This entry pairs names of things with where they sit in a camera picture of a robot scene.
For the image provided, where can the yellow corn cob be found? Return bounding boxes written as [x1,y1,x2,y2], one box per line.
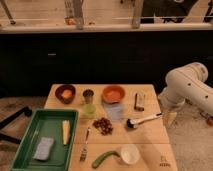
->
[62,120,70,145]

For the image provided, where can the metal fork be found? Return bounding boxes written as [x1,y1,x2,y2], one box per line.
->
[79,127,91,162]

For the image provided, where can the orange food piece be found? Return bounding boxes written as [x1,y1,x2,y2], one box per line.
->
[61,90,72,99]

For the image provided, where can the pile of brown nuts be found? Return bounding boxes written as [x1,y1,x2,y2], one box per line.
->
[93,117,113,135]

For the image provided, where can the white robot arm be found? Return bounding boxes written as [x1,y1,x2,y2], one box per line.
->
[158,62,213,127]

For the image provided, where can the dark brown bowl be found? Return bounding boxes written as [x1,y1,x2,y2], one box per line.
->
[55,84,76,104]

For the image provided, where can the green plastic tray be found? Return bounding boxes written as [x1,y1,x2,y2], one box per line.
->
[11,109,78,171]

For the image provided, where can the green cucumber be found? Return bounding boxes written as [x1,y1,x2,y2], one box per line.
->
[92,151,120,169]

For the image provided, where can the grey blue sponge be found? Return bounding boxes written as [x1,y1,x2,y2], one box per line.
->
[33,137,54,161]

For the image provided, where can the white bowl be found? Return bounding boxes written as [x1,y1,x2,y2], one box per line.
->
[120,144,140,165]

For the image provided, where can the green plastic cup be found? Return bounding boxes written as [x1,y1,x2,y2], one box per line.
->
[83,104,96,118]

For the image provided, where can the black stand legs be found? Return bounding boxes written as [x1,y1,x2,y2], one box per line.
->
[0,106,33,144]

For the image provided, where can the light blue cloth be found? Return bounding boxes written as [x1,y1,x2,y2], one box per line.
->
[102,102,124,121]

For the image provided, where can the small metal cup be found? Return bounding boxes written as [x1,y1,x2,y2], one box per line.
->
[83,89,94,104]

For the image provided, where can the white handled black brush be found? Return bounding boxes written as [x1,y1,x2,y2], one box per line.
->
[126,113,162,129]

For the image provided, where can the red orange bowl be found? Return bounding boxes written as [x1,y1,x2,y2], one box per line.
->
[102,85,125,104]

